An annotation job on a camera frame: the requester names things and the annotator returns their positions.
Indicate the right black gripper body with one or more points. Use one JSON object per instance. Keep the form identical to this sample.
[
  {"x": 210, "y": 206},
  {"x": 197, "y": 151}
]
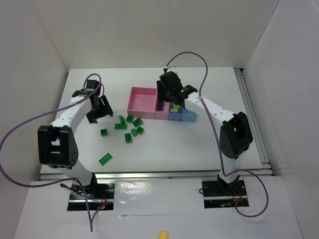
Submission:
[{"x": 172, "y": 97}]

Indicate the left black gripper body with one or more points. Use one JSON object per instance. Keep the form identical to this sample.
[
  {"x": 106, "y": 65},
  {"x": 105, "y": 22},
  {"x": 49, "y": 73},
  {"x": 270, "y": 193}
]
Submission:
[{"x": 98, "y": 109}]

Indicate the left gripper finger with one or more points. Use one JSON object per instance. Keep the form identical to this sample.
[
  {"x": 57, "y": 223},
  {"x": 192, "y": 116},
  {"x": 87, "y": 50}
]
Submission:
[
  {"x": 92, "y": 116},
  {"x": 106, "y": 108}
]

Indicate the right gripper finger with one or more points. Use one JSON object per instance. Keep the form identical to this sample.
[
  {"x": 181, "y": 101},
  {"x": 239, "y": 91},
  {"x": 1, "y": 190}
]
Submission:
[
  {"x": 160, "y": 91},
  {"x": 169, "y": 97}
]

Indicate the purple lego brick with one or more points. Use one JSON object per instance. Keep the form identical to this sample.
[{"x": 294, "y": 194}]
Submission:
[{"x": 160, "y": 106}]

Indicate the green lego brick bottom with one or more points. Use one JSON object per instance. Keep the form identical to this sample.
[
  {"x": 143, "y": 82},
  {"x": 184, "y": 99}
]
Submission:
[{"x": 105, "y": 159}]

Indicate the pale yellow lego brick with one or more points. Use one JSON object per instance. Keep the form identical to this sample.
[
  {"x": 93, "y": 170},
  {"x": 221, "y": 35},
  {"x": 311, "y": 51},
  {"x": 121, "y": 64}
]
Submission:
[{"x": 174, "y": 110}]

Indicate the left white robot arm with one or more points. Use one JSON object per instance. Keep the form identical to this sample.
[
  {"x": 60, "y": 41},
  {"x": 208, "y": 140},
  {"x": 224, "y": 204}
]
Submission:
[{"x": 57, "y": 146}]

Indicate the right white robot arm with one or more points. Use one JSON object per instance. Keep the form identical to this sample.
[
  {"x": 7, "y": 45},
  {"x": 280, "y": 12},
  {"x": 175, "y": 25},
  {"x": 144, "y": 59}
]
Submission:
[{"x": 232, "y": 130}]

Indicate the small pink container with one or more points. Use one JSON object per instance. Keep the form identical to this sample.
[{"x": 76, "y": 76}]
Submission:
[{"x": 163, "y": 115}]

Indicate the purple blue container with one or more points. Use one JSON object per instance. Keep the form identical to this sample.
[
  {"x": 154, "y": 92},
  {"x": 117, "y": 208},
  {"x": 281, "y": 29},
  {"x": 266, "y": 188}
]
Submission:
[{"x": 175, "y": 116}]

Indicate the large pink container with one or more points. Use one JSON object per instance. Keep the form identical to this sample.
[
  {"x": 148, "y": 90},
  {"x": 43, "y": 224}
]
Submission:
[{"x": 142, "y": 102}]

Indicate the small green lego brick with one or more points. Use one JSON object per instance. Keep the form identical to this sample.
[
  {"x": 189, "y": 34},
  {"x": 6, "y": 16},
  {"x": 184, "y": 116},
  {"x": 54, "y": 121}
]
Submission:
[{"x": 134, "y": 132}]

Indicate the yellow lego brick foreground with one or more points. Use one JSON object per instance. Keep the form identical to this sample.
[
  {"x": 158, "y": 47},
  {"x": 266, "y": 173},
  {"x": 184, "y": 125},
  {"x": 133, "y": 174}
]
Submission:
[{"x": 163, "y": 235}]

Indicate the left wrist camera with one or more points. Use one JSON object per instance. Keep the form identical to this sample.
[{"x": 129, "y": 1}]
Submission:
[{"x": 81, "y": 93}]

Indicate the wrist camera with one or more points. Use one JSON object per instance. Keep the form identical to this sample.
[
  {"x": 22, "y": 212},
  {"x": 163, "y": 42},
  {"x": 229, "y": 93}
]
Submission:
[
  {"x": 81, "y": 93},
  {"x": 170, "y": 69}
]

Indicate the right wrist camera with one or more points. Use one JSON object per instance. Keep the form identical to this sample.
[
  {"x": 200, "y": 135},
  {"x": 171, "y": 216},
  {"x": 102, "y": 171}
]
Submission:
[{"x": 170, "y": 69}]

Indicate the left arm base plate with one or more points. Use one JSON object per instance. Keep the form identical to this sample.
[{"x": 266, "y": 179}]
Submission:
[{"x": 102, "y": 198}]

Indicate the aluminium rail front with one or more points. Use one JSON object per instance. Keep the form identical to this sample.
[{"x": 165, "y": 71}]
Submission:
[{"x": 153, "y": 175}]

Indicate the aluminium rail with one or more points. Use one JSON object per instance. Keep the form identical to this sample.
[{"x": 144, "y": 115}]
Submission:
[
  {"x": 153, "y": 175},
  {"x": 266, "y": 165}
]

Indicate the aluminium rail right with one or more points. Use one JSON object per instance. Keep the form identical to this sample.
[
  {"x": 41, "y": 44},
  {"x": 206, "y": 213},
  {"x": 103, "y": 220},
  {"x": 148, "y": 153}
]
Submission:
[{"x": 266, "y": 165}]

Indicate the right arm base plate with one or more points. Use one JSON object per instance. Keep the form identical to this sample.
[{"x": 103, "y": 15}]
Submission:
[{"x": 214, "y": 197}]

